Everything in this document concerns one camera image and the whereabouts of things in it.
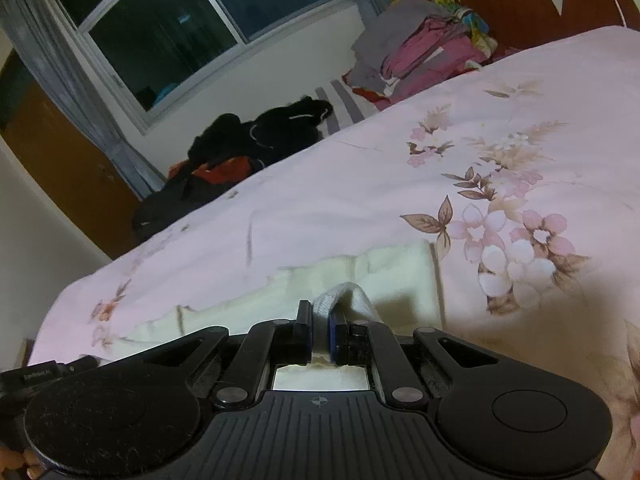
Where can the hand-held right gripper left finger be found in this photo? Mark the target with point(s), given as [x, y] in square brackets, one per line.
[304, 340]

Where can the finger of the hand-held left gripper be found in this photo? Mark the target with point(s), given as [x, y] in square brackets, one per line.
[82, 362]

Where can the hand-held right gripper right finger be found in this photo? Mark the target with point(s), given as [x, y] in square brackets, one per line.
[334, 340]

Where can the white knit sweater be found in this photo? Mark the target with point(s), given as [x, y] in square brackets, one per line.
[395, 280]

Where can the pile of black clothes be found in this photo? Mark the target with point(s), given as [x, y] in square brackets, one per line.
[280, 132]

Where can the pile of colourful clothes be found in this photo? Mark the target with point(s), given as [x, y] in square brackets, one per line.
[420, 45]

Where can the person's left hand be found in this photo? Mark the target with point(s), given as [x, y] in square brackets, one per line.
[32, 462]

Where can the pink floral bed sheet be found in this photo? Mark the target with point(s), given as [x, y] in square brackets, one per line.
[350, 200]

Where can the red orange garment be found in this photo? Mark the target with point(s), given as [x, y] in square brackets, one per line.
[220, 172]

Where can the brown wooden door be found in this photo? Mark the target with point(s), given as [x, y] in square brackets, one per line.
[55, 175]

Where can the grey striped pillow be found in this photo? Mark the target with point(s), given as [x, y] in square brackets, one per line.
[345, 105]

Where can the red and white headboard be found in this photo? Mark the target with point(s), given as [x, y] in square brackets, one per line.
[500, 5]

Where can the window with white frame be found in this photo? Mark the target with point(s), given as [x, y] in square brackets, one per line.
[190, 25]

